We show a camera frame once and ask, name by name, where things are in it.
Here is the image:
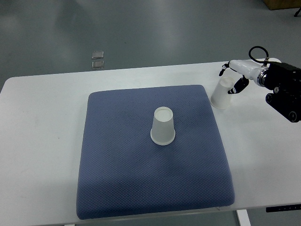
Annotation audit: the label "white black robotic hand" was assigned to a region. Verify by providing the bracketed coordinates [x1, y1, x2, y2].
[219, 60, 269, 94]

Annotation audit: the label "white paper cup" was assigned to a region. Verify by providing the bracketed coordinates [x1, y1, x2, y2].
[150, 106, 175, 145]
[210, 77, 234, 109]

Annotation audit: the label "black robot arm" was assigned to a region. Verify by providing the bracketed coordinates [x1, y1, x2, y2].
[258, 62, 301, 123]

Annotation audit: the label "brown cardboard box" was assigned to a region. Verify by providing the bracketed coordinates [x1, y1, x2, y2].
[263, 0, 301, 10]

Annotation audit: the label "black tripod leg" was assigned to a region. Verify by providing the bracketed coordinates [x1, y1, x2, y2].
[294, 8, 301, 17]

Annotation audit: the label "black table control panel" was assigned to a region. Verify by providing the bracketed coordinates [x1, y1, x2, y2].
[266, 204, 301, 213]

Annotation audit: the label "white table leg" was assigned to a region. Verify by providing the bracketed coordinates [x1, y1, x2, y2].
[236, 210, 251, 226]

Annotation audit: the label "lower metal floor plate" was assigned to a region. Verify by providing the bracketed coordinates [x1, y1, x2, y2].
[92, 60, 104, 70]

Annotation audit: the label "metal floor plate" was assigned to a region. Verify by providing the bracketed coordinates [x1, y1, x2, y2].
[92, 60, 104, 70]
[91, 51, 104, 59]

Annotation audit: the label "upper metal floor plate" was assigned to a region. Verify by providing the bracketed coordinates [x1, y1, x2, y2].
[91, 51, 104, 59]

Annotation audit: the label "blue mesh cushion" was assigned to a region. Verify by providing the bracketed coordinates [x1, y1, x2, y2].
[76, 85, 235, 219]

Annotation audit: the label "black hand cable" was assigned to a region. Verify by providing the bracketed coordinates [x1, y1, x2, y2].
[248, 46, 270, 65]

